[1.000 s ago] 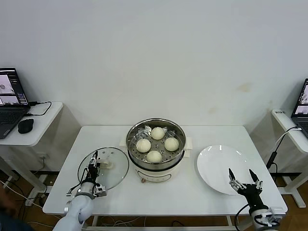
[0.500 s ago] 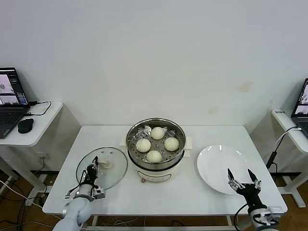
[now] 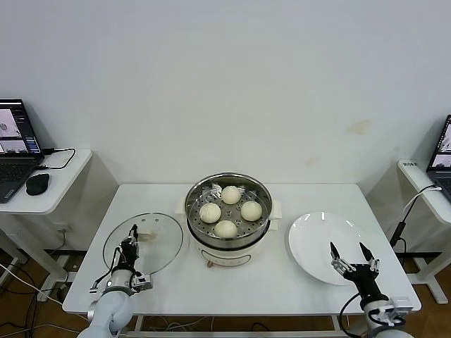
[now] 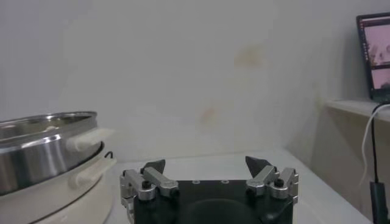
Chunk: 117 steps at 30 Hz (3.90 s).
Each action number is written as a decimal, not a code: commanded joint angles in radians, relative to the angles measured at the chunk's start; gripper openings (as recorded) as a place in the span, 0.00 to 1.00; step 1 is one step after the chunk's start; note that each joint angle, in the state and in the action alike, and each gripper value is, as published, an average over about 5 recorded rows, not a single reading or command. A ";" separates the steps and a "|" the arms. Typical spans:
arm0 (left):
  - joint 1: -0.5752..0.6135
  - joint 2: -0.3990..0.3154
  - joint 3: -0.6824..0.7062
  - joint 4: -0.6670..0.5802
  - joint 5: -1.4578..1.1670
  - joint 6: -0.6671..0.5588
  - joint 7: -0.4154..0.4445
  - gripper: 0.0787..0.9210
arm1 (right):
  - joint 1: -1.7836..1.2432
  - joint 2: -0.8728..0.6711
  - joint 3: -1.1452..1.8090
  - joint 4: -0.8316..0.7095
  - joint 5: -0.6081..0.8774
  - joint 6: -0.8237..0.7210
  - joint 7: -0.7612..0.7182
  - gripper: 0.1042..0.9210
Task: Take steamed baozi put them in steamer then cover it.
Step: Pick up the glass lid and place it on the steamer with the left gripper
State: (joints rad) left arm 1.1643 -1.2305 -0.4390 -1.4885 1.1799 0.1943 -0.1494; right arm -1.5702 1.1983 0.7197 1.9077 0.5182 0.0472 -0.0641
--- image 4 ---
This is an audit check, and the open black laptop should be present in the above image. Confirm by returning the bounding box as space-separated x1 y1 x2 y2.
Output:
356 12 390 103

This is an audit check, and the black cable with adapter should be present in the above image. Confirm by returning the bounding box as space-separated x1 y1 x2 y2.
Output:
369 102 390 224

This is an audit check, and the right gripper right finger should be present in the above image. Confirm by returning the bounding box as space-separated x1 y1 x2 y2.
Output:
244 155 299 204

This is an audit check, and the stainless steel steamer pot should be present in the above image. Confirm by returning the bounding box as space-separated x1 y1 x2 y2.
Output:
0 111 115 195

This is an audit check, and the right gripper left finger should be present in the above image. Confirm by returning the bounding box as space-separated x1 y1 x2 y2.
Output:
119 159 180 214

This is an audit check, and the white laptop cable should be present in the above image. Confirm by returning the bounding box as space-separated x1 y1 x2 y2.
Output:
359 103 390 186

